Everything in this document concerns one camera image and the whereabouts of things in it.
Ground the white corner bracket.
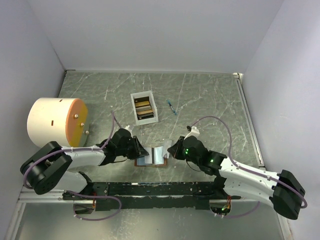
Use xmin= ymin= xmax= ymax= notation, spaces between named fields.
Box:
xmin=232 ymin=72 xmax=244 ymax=81

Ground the brown leather card holder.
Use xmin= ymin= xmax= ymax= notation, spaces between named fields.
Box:
xmin=134 ymin=139 xmax=172 ymax=167

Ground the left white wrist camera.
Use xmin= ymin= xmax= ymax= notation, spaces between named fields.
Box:
xmin=124 ymin=124 xmax=134 ymax=135

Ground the white card tray box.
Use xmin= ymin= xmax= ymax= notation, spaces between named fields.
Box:
xmin=130 ymin=90 xmax=159 ymax=126

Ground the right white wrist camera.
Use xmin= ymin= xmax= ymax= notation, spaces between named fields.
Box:
xmin=185 ymin=126 xmax=200 ymax=139

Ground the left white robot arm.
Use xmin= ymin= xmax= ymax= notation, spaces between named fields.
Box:
xmin=20 ymin=128 xmax=149 ymax=200

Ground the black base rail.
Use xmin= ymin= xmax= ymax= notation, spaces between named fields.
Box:
xmin=62 ymin=181 xmax=229 ymax=211

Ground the blue pen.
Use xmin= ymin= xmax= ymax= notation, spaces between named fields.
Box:
xmin=166 ymin=99 xmax=177 ymax=115

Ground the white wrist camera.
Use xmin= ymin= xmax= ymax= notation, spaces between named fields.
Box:
xmin=124 ymin=124 xmax=134 ymax=135
xmin=185 ymin=126 xmax=200 ymax=139

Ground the white cylinder with orange lid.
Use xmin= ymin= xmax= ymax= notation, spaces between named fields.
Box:
xmin=27 ymin=97 xmax=89 ymax=148

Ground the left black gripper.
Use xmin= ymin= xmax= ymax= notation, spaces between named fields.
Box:
xmin=116 ymin=135 xmax=150 ymax=160

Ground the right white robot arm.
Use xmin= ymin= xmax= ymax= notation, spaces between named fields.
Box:
xmin=167 ymin=136 xmax=306 ymax=220

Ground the aluminium frame rail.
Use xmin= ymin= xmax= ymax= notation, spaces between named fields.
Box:
xmin=235 ymin=79 xmax=266 ymax=168

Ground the white credit card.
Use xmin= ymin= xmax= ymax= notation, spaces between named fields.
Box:
xmin=144 ymin=147 xmax=155 ymax=165

